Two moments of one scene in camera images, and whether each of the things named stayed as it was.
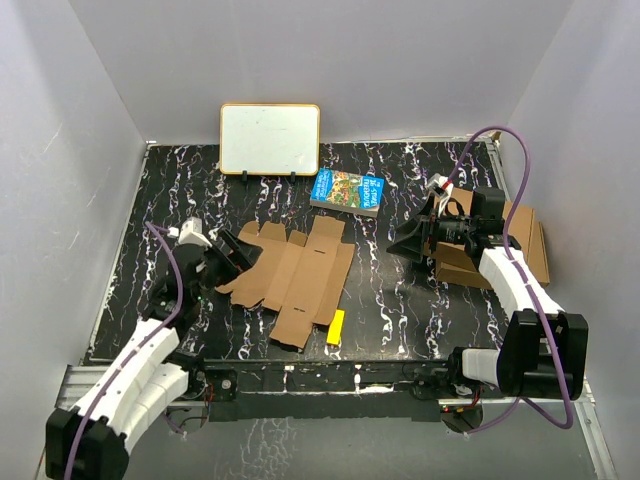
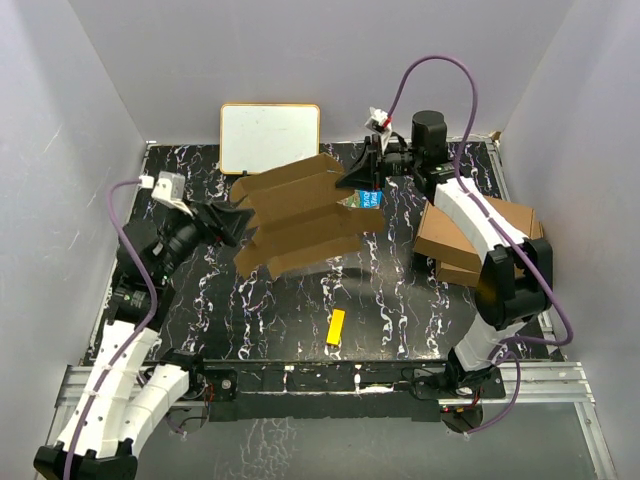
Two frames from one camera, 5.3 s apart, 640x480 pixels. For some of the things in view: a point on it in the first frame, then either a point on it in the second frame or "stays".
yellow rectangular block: x=335 y=330 stays
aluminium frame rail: x=78 y=380 stays
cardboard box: x=299 y=279 → x=299 y=219
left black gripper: x=243 y=256 → x=229 y=223
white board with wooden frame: x=270 y=139 stays
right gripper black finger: x=412 y=241 → x=363 y=175
